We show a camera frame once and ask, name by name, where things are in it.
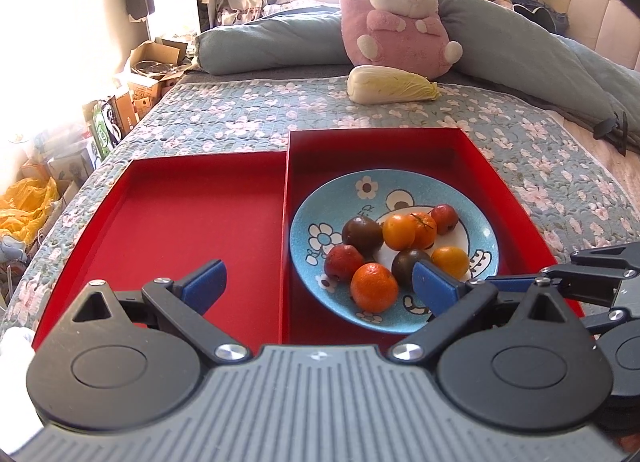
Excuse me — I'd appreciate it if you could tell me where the tangerine with stem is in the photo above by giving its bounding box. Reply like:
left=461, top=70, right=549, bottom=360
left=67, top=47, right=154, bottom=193
left=350, top=263, right=399, bottom=314
left=410, top=211, right=438, bottom=250

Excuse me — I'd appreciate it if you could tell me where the napa cabbage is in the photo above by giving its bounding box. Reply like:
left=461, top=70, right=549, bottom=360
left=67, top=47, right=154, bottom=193
left=347, top=65, right=441, bottom=105

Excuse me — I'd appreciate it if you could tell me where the open cardboard box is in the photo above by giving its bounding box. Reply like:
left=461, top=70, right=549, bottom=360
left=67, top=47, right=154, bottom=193
left=114, top=37, right=192, bottom=110

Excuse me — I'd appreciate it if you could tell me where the beige padded headboard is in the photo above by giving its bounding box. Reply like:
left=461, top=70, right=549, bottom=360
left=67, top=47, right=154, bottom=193
left=539, top=0, right=640, bottom=70

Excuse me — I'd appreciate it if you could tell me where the floral quilted bedspread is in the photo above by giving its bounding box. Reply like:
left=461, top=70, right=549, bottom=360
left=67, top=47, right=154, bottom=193
left=0, top=74, right=640, bottom=343

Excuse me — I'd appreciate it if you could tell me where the grey-blue duvet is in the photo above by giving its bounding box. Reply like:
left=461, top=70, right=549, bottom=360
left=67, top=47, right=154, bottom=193
left=192, top=0, right=640, bottom=165

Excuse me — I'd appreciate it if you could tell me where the blue cartoon tiger plate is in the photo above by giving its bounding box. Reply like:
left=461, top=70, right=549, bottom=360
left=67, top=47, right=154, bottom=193
left=290, top=169, right=500, bottom=335

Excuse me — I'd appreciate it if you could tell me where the yellow plastic bag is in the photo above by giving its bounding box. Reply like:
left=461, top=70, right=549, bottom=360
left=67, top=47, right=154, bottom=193
left=0, top=177, right=62, bottom=244

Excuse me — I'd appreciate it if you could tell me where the clear plastic storage box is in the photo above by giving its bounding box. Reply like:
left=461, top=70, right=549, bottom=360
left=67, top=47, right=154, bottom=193
left=35, top=134, right=96, bottom=183

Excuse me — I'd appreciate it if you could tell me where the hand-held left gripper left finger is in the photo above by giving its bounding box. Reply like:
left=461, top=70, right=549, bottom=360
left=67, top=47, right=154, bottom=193
left=72, top=258, right=253, bottom=364

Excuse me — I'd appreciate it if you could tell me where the pink plush rabbit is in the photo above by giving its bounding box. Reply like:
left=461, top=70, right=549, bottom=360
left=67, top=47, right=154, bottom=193
left=340, top=0, right=463, bottom=80

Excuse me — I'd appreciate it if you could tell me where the smooth orange oval fruit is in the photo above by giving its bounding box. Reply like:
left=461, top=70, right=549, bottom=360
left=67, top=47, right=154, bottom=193
left=382, top=213, right=418, bottom=251

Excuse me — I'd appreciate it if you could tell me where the shallow red box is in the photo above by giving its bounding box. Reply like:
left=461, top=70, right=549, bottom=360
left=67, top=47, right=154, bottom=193
left=32, top=151, right=288, bottom=350

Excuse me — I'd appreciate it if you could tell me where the small red fruit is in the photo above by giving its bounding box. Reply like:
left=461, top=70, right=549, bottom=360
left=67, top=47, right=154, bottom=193
left=324, top=244, right=366, bottom=283
left=430, top=204, right=459, bottom=235

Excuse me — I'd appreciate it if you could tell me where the green printed box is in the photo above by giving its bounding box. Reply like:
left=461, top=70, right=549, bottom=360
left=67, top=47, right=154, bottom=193
left=92, top=97, right=124, bottom=159

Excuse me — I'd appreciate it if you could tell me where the dark purple passion fruit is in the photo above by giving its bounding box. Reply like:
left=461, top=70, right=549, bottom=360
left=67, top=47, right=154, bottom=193
left=342, top=215, right=384, bottom=253
left=391, top=248, right=433, bottom=291

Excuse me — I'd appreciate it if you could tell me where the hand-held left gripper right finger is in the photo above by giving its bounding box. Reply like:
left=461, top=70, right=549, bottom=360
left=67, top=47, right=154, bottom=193
left=389, top=260, right=583, bottom=364

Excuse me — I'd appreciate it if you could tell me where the small yellow-orange fruit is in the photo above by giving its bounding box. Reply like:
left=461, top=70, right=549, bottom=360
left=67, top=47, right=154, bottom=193
left=431, top=246, right=470, bottom=279

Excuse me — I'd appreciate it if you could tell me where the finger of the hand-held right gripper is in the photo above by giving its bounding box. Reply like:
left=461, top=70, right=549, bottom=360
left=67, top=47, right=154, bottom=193
left=575, top=307, right=633, bottom=341
left=467, top=242, right=640, bottom=305

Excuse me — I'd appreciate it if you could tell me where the black bag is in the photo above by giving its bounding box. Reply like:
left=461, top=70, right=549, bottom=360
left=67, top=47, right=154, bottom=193
left=511, top=3, right=557, bottom=34

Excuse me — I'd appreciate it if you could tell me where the black strap clip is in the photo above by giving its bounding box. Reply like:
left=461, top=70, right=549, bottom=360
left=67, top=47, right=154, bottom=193
left=594, top=111, right=629, bottom=157

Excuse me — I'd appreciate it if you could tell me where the deep red box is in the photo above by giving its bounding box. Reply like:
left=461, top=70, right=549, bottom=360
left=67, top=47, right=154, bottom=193
left=282, top=127, right=586, bottom=345

